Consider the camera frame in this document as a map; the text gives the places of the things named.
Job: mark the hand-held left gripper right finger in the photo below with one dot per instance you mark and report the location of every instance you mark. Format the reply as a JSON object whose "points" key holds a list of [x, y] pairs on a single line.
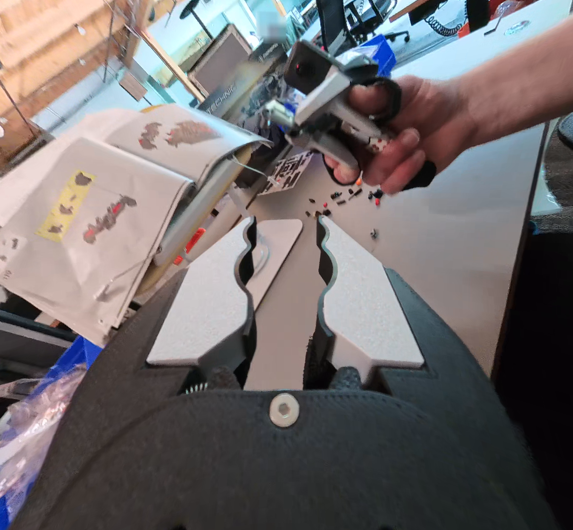
{"points": [[367, 310]]}

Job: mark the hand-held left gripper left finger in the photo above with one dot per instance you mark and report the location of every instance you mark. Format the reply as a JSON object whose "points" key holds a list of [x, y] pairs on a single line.
{"points": [[206, 306]]}

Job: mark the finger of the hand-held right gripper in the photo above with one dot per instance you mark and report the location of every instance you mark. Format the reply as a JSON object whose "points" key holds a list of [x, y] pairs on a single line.
{"points": [[322, 145], [322, 100]]}

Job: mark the person's right forearm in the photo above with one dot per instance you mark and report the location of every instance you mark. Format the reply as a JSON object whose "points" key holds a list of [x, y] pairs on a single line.
{"points": [[515, 82]]}

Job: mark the scattered small lego pieces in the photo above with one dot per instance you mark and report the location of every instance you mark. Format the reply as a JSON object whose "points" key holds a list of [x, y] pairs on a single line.
{"points": [[377, 193]]}

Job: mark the lego set box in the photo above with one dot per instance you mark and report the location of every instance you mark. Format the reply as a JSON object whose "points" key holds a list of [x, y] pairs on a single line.
{"points": [[232, 91]]}

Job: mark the lego instruction booklet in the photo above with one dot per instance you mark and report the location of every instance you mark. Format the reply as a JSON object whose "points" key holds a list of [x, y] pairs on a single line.
{"points": [[112, 207]]}

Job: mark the person's right hand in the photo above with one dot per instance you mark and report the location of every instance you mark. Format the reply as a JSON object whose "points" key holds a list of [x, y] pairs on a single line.
{"points": [[425, 136]]}

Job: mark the black sticker sheet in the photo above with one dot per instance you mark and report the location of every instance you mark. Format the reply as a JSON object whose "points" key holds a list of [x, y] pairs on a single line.
{"points": [[286, 172]]}

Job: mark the clear plastic bags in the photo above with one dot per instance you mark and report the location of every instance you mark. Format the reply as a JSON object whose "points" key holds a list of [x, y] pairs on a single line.
{"points": [[36, 418], [358, 56]]}

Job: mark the orange plastic object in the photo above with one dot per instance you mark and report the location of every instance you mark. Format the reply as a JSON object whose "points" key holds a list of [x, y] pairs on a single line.
{"points": [[192, 243]]}

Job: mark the black framed grey panel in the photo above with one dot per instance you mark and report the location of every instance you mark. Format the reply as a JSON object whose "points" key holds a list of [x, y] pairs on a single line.
{"points": [[219, 60]]}

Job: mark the white book stand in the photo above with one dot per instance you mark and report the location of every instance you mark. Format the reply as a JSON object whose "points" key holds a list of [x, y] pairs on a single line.
{"points": [[282, 243]]}

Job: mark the black floor lamp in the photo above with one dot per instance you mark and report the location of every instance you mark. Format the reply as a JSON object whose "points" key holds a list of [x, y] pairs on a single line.
{"points": [[197, 10]]}

